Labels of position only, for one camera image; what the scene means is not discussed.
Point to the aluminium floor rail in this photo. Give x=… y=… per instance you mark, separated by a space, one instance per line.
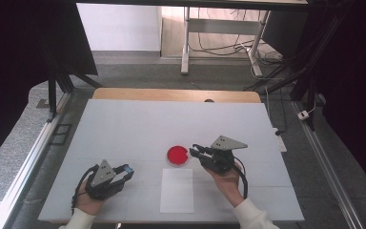
x=327 y=165
x=28 y=159

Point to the white table cover board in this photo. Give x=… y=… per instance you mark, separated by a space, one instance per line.
x=133 y=127

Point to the round red ink dish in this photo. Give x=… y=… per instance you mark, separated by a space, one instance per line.
x=176 y=156

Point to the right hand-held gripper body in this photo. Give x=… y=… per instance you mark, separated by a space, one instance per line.
x=222 y=156

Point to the blue stamp cap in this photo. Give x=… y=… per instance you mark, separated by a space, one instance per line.
x=128 y=168

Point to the black curtain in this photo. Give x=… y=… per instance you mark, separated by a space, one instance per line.
x=349 y=79
x=19 y=63

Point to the person's right hand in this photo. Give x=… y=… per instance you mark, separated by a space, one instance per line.
x=227 y=184

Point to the wooden table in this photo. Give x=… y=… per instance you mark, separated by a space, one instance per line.
x=171 y=94

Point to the small white adapter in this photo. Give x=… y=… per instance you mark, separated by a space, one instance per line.
x=303 y=115

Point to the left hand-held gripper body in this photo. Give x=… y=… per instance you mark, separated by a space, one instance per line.
x=103 y=175

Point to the white paper sheet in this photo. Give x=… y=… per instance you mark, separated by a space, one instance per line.
x=177 y=191

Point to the white metal desk frame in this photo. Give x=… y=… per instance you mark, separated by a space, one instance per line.
x=222 y=26

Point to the black metal stand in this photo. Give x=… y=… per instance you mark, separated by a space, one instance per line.
x=52 y=95
x=301 y=86

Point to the person's left hand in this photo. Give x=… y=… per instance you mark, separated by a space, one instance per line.
x=89 y=203

